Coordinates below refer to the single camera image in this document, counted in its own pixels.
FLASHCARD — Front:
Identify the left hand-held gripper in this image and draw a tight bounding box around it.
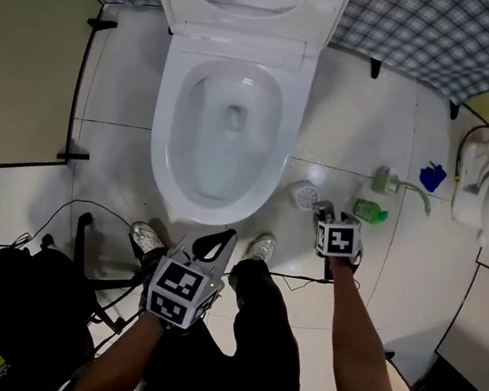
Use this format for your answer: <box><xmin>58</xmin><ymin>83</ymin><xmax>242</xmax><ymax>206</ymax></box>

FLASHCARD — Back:
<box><xmin>142</xmin><ymin>217</ymin><xmax>239</xmax><ymax>336</ymax></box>

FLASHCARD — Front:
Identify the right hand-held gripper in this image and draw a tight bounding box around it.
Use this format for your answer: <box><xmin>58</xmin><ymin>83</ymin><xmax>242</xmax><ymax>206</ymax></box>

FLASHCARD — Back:
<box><xmin>306</xmin><ymin>197</ymin><xmax>370</xmax><ymax>265</ymax></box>

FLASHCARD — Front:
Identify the person's right forearm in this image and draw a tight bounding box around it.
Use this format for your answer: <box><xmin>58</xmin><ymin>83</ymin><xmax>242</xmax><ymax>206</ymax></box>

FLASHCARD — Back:
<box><xmin>308</xmin><ymin>255</ymin><xmax>419</xmax><ymax>391</ymax></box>

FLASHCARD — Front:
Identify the person's left forearm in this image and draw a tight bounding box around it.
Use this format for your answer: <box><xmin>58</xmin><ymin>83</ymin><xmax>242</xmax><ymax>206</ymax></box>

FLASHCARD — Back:
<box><xmin>70</xmin><ymin>299</ymin><xmax>168</xmax><ymax>391</ymax></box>

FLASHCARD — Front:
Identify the green plastic bottle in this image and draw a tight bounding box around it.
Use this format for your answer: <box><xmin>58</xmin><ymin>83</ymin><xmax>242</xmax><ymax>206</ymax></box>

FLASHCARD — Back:
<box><xmin>350</xmin><ymin>196</ymin><xmax>393</xmax><ymax>228</ymax></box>

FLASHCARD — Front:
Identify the person's right grey shoe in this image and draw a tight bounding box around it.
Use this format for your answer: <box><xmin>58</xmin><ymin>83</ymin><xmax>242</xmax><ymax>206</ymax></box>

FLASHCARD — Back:
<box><xmin>243</xmin><ymin>229</ymin><xmax>279</xmax><ymax>266</ymax></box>

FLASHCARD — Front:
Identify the person's grey shoe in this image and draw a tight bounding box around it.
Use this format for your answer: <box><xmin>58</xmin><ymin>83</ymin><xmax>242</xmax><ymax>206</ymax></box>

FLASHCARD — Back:
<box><xmin>243</xmin><ymin>229</ymin><xmax>279</xmax><ymax>266</ymax></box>
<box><xmin>125</xmin><ymin>218</ymin><xmax>169</xmax><ymax>258</ymax></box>

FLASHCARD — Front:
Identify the grey water valve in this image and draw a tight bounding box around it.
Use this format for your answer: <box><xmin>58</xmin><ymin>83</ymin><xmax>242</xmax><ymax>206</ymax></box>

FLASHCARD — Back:
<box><xmin>369</xmin><ymin>164</ymin><xmax>409</xmax><ymax>199</ymax></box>

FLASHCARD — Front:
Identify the person's left grey shoe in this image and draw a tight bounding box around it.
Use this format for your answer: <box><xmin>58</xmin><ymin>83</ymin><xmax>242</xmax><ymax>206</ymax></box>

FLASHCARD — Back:
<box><xmin>125</xmin><ymin>218</ymin><xmax>169</xmax><ymax>258</ymax></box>

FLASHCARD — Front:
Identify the person's right leg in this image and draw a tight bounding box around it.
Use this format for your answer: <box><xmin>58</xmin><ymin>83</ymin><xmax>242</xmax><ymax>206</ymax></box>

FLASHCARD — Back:
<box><xmin>210</xmin><ymin>254</ymin><xmax>322</xmax><ymax>391</ymax></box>

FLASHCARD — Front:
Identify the person's leg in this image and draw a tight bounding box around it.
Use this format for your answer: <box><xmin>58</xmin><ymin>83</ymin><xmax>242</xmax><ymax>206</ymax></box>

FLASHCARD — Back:
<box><xmin>210</xmin><ymin>254</ymin><xmax>322</xmax><ymax>391</ymax></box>
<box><xmin>121</xmin><ymin>242</ymin><xmax>254</xmax><ymax>391</ymax></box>

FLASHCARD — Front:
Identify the blue crumpled cloth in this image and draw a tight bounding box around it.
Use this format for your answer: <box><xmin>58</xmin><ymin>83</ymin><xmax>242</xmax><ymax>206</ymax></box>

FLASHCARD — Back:
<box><xmin>415</xmin><ymin>159</ymin><xmax>450</xmax><ymax>196</ymax></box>

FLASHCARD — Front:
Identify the person's left leg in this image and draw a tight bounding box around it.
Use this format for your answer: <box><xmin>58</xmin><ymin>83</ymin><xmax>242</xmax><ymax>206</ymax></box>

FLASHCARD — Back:
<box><xmin>121</xmin><ymin>242</ymin><xmax>254</xmax><ymax>391</ymax></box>

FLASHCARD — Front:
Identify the black metal stand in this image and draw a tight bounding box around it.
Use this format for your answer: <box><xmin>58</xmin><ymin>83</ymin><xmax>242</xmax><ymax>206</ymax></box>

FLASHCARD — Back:
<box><xmin>59</xmin><ymin>210</ymin><xmax>155</xmax><ymax>340</ymax></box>

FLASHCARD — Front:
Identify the black partition foot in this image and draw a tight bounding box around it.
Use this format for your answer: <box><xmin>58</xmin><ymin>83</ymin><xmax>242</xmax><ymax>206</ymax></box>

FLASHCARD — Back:
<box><xmin>445</xmin><ymin>99</ymin><xmax>463</xmax><ymax>122</ymax></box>
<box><xmin>85</xmin><ymin>16</ymin><xmax>119</xmax><ymax>34</ymax></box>
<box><xmin>367</xmin><ymin>57</ymin><xmax>384</xmax><ymax>81</ymax></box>
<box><xmin>55</xmin><ymin>147</ymin><xmax>92</xmax><ymax>166</ymax></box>

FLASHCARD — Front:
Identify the white partition panel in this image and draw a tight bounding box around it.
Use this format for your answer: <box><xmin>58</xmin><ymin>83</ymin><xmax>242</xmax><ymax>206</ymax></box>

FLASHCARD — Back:
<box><xmin>429</xmin><ymin>257</ymin><xmax>489</xmax><ymax>391</ymax></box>

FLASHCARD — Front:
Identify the black bag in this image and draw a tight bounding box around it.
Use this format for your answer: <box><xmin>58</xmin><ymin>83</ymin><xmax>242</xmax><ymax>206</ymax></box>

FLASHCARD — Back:
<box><xmin>0</xmin><ymin>237</ymin><xmax>113</xmax><ymax>391</ymax></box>

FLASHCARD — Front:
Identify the grey plaid curtain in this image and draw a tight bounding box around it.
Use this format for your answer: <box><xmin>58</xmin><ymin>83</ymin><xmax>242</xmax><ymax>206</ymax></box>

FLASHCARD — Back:
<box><xmin>7</xmin><ymin>0</ymin><xmax>489</xmax><ymax>111</ymax></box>

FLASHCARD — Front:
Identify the cream partition panel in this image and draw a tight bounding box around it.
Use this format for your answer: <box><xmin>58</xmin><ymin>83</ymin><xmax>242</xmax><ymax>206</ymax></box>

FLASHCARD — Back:
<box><xmin>0</xmin><ymin>0</ymin><xmax>106</xmax><ymax>188</ymax></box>

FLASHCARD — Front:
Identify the thin black cable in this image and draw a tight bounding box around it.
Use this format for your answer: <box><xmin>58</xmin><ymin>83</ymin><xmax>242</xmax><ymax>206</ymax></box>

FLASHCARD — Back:
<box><xmin>10</xmin><ymin>188</ymin><xmax>138</xmax><ymax>266</ymax></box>
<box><xmin>220</xmin><ymin>256</ymin><xmax>362</xmax><ymax>302</ymax></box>

